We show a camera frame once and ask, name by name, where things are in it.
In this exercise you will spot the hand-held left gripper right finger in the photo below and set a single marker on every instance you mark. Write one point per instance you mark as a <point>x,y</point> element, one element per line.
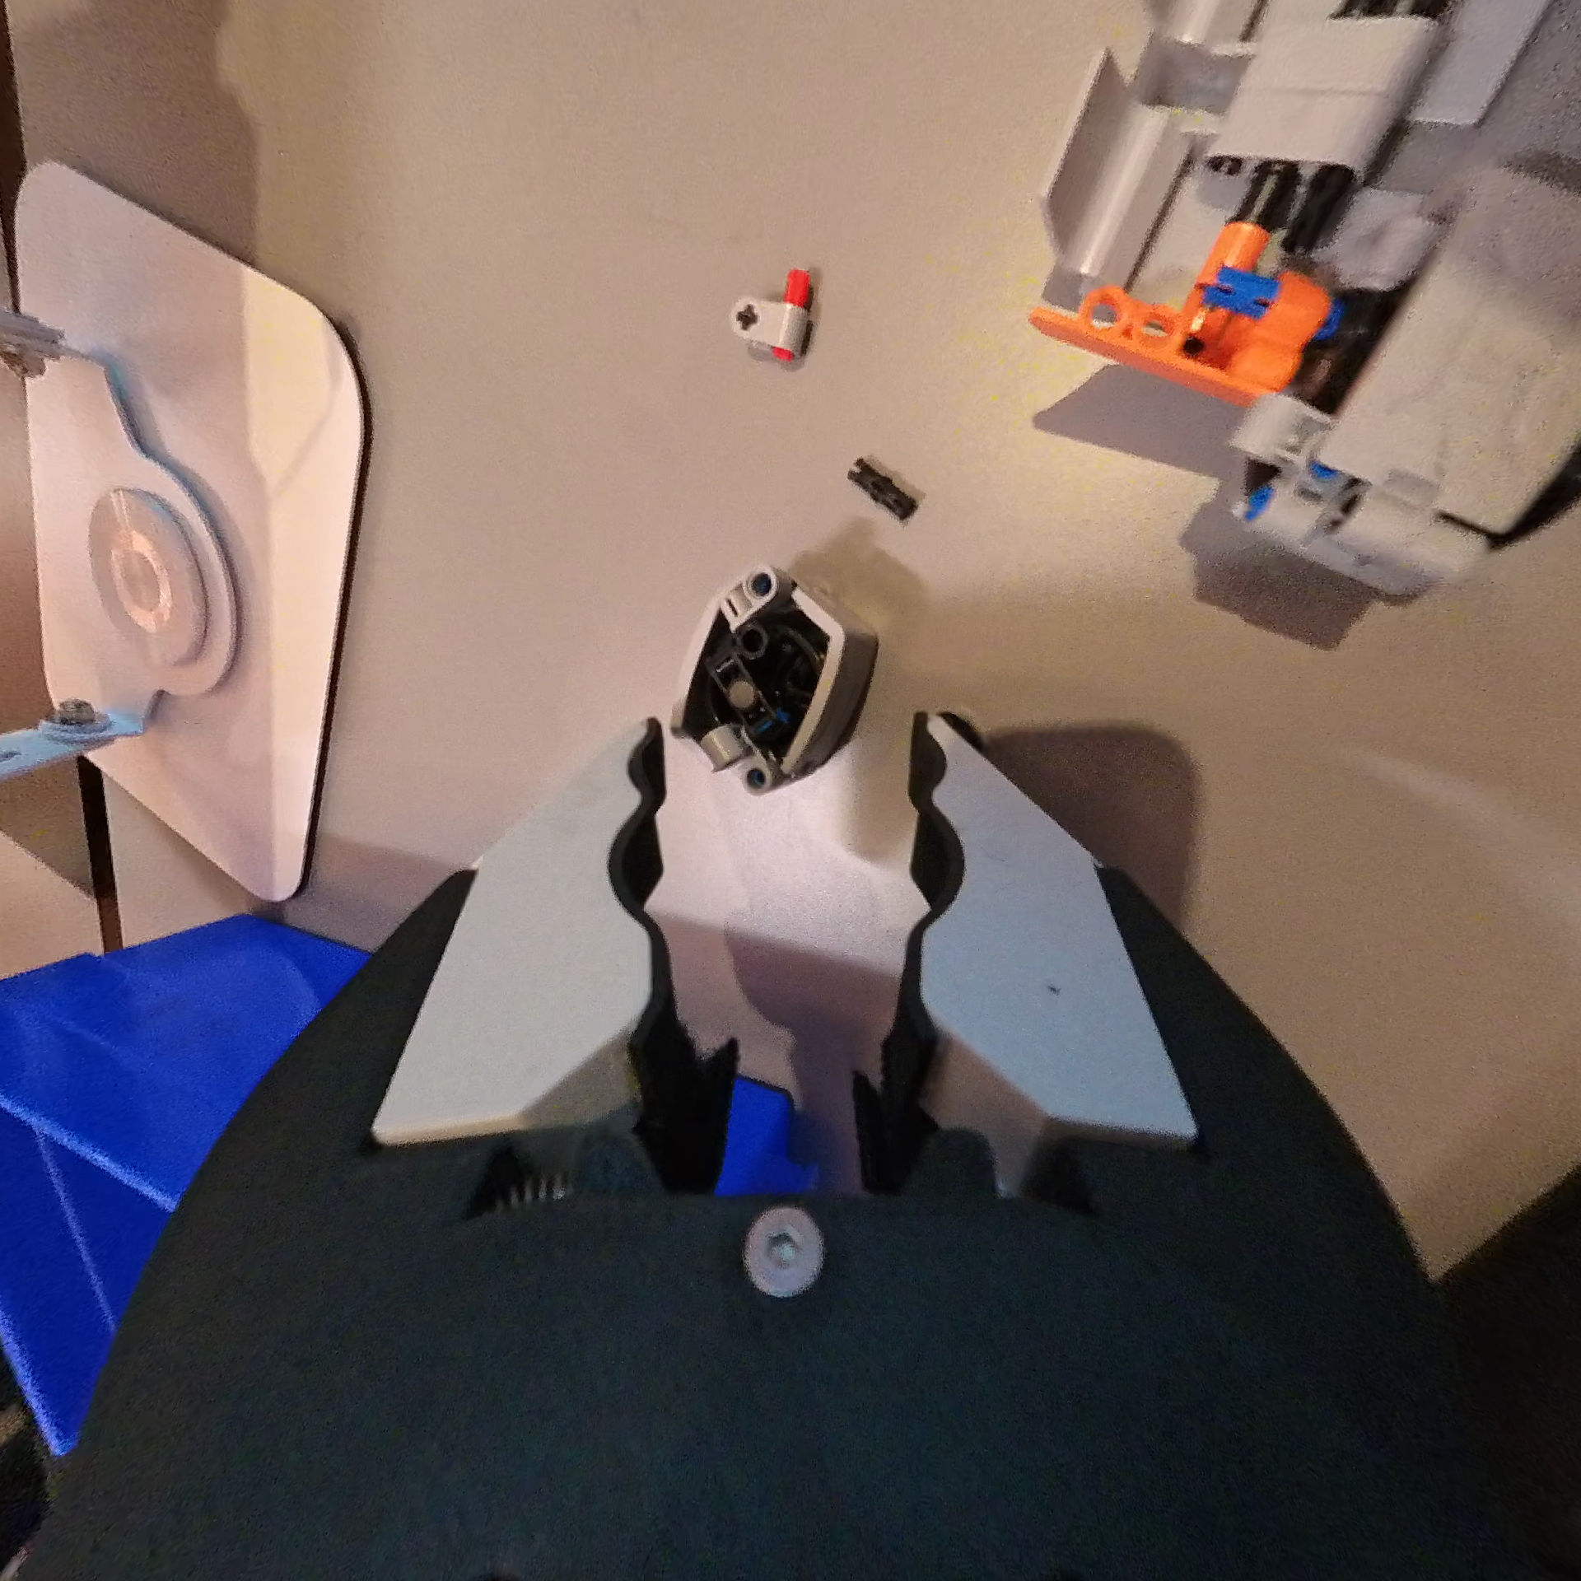
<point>1049,989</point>

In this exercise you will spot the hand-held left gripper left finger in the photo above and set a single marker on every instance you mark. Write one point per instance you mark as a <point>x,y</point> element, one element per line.
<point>519,989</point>

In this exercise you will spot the small grey brick hinge assembly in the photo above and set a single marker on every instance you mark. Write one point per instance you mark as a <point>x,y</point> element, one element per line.
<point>833,679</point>

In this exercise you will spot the grey orange brick wheel assembly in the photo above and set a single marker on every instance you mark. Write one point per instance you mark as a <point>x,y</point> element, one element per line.
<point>1420,371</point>

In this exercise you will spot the blue bin with tag label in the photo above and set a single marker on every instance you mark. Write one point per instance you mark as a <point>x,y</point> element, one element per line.
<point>148,1050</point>

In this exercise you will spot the small black brick pin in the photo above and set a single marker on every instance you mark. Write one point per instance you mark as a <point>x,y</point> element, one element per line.
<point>885,490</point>

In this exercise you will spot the white document stand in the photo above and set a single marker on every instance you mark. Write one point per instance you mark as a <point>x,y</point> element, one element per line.
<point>247,495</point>

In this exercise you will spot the small grey connector red pin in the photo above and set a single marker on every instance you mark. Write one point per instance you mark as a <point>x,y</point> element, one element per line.
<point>773,323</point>

